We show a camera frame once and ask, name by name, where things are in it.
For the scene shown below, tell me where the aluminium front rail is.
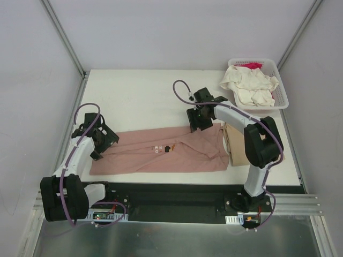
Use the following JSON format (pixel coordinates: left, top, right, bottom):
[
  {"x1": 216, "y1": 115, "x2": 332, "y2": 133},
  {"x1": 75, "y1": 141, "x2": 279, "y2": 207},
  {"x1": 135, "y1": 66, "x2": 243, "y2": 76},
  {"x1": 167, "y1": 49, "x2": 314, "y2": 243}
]
[{"x1": 33, "y1": 194, "x2": 322, "y2": 216}]

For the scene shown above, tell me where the white plastic laundry basket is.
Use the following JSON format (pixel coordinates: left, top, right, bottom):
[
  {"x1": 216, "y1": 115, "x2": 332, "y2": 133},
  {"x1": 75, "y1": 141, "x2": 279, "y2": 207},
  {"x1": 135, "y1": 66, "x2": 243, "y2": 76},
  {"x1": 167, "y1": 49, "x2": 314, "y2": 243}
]
[{"x1": 223, "y1": 57, "x2": 289, "y2": 111}]

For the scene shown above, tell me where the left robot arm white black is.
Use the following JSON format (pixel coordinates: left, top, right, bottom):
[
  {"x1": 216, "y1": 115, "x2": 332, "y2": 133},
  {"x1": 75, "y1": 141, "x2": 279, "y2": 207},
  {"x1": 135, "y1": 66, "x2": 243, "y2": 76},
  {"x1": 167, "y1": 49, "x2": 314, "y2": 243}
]
[{"x1": 40, "y1": 123, "x2": 119, "y2": 222}]

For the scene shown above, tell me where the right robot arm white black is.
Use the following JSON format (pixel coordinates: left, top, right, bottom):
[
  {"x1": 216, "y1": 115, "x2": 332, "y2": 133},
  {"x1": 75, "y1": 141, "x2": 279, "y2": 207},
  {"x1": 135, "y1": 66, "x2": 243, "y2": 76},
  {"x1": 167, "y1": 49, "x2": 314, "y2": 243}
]
[{"x1": 187, "y1": 96, "x2": 284, "y2": 213}]

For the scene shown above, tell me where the left white cable duct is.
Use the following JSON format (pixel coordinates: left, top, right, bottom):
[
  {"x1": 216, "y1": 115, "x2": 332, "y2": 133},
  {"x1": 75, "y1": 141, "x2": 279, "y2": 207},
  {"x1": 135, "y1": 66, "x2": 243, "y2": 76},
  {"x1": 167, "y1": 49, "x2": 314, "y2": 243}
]
[{"x1": 84, "y1": 210, "x2": 129, "y2": 223}]

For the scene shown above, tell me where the cream crumpled t shirt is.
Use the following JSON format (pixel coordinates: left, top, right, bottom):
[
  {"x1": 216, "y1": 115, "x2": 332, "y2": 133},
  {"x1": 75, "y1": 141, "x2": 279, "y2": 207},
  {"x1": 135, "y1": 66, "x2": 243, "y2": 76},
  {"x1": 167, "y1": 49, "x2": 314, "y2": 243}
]
[{"x1": 219, "y1": 65, "x2": 279, "y2": 107}]

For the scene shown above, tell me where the folded beige t shirt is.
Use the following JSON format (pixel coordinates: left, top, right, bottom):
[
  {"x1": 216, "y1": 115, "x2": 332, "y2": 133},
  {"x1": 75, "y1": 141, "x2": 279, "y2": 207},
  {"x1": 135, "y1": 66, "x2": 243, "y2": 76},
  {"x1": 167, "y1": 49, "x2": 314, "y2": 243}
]
[{"x1": 223, "y1": 123, "x2": 284, "y2": 168}]

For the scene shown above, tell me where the pink printed t shirt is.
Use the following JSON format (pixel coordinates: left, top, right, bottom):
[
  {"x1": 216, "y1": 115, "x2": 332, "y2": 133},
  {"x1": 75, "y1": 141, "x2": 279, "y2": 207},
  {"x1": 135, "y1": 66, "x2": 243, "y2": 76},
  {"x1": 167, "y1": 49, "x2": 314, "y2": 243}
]
[{"x1": 90, "y1": 123, "x2": 229, "y2": 176}]

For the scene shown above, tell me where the right white cable duct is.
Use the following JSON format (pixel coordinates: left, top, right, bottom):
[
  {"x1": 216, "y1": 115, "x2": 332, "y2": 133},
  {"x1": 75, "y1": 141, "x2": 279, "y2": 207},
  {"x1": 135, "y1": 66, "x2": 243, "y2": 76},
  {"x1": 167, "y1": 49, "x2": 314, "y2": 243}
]
[{"x1": 225, "y1": 214, "x2": 244, "y2": 225}]

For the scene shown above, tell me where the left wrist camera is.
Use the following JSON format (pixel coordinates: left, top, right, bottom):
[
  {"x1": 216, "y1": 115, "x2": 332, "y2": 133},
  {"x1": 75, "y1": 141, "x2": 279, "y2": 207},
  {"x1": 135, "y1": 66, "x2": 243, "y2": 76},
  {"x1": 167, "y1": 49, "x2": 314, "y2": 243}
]
[{"x1": 83, "y1": 112, "x2": 103, "y2": 129}]

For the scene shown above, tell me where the magenta t shirt in basket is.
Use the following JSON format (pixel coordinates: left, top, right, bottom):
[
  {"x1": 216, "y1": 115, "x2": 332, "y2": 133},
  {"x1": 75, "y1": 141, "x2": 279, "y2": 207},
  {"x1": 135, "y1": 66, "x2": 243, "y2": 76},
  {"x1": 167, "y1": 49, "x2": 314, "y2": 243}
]
[{"x1": 235, "y1": 63, "x2": 263, "y2": 70}]

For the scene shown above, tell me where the left aluminium frame post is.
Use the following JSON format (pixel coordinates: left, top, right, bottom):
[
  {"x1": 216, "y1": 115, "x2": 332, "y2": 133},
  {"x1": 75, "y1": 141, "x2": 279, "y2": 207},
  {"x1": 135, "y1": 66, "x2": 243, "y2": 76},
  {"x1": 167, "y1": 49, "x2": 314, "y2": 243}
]
[{"x1": 39, "y1": 0, "x2": 87, "y2": 78}]

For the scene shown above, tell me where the aluminium frame post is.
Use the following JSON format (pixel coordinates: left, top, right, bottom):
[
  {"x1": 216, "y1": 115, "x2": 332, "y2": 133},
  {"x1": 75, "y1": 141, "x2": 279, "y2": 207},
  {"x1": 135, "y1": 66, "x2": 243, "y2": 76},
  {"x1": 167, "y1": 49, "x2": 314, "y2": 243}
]
[
  {"x1": 277, "y1": 0, "x2": 325, "y2": 71},
  {"x1": 39, "y1": 0, "x2": 87, "y2": 78}
]

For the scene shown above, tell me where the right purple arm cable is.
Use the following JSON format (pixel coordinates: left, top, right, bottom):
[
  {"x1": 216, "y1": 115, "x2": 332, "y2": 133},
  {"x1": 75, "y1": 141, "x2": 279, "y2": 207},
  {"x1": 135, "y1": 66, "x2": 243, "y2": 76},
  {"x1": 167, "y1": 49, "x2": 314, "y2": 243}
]
[{"x1": 173, "y1": 80, "x2": 284, "y2": 233}]

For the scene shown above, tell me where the right aluminium frame post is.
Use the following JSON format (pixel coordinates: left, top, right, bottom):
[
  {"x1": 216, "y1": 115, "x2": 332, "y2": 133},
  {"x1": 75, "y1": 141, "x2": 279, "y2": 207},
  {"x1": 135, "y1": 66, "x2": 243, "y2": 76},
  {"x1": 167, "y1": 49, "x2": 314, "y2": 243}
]
[{"x1": 277, "y1": 0, "x2": 325, "y2": 71}]

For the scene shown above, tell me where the white cable duct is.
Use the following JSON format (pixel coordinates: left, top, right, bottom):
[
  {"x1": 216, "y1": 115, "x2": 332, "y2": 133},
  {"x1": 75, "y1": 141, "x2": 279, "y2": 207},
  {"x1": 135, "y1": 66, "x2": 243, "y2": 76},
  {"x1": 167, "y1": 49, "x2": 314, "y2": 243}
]
[
  {"x1": 225, "y1": 214, "x2": 244, "y2": 225},
  {"x1": 84, "y1": 210, "x2": 129, "y2": 223}
]

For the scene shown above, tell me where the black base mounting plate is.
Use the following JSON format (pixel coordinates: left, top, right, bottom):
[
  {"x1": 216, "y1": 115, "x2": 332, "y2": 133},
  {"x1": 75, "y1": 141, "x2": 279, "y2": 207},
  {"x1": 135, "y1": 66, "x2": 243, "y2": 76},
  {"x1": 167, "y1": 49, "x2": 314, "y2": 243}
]
[{"x1": 85, "y1": 182, "x2": 278, "y2": 223}]

